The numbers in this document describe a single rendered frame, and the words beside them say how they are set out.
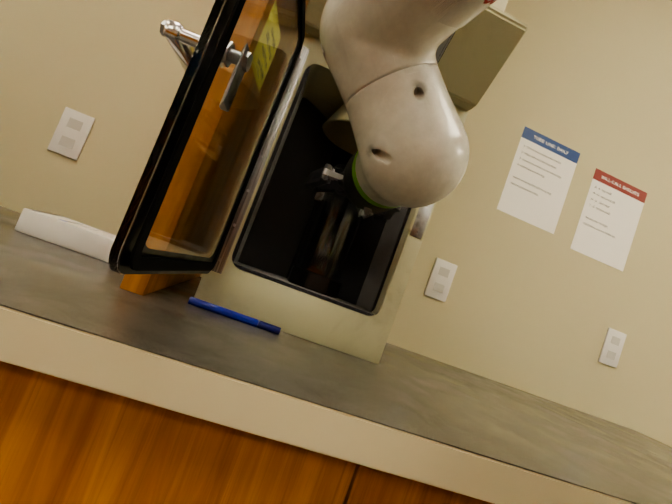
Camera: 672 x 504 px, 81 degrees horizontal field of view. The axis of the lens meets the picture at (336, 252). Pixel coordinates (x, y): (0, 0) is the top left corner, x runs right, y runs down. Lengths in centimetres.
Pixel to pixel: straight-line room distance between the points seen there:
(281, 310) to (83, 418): 33
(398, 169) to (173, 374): 26
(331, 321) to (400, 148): 36
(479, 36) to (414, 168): 38
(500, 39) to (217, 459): 67
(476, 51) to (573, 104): 83
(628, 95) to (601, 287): 63
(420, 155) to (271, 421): 27
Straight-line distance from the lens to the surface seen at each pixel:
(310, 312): 65
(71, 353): 37
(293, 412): 36
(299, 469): 42
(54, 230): 81
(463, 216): 122
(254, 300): 64
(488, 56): 73
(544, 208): 138
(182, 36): 41
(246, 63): 39
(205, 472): 42
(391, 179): 38
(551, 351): 142
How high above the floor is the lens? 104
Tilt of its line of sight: 4 degrees up
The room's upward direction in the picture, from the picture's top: 20 degrees clockwise
